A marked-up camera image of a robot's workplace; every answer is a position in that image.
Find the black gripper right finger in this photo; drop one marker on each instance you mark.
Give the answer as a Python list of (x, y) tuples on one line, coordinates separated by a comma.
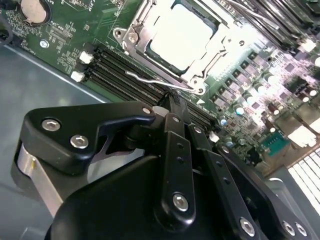
[(250, 192)]

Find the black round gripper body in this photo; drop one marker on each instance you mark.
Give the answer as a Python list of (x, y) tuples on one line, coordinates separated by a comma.
[(112, 205)]

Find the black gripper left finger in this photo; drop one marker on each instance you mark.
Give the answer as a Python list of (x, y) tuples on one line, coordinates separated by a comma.
[(55, 141)]

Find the thin metal locking lever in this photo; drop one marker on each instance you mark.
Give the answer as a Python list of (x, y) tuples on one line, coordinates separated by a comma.
[(153, 80), (262, 18)]

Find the metal socket cover frame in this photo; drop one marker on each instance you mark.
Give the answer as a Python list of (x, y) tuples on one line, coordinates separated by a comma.
[(228, 41)]

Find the silver CPU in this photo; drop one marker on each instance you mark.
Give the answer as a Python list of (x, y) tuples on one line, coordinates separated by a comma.
[(182, 32)]

